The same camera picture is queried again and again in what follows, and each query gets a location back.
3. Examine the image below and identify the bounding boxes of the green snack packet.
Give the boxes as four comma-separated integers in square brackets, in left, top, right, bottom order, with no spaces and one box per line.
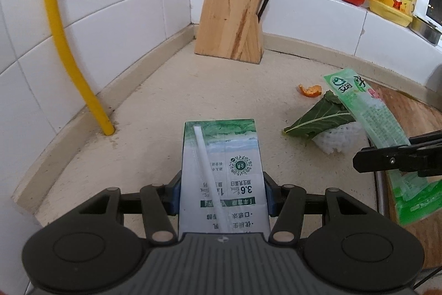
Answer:
[324,69,441,225]

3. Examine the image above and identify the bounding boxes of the green white box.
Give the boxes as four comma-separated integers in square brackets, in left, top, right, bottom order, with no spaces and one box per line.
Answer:
[178,119,270,237]

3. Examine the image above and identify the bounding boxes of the dark green leafy vegetable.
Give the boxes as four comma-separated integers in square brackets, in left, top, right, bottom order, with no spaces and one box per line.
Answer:
[283,91,355,139]

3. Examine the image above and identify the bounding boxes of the wooden cutting board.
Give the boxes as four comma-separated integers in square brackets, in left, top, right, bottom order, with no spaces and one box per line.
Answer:
[354,81,441,269]

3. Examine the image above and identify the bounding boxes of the yellow pipe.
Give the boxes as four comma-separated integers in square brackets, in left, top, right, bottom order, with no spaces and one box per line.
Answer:
[43,0,115,136]

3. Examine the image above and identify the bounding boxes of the steel bowl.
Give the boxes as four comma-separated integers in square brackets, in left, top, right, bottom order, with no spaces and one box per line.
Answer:
[409,16,441,46]

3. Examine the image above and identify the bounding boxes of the small orange peel scrap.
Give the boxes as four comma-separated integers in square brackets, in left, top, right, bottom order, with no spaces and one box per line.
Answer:
[298,85,322,97]

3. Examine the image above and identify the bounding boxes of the wooden knife block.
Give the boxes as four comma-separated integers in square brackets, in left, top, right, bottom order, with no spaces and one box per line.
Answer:
[194,0,264,64]

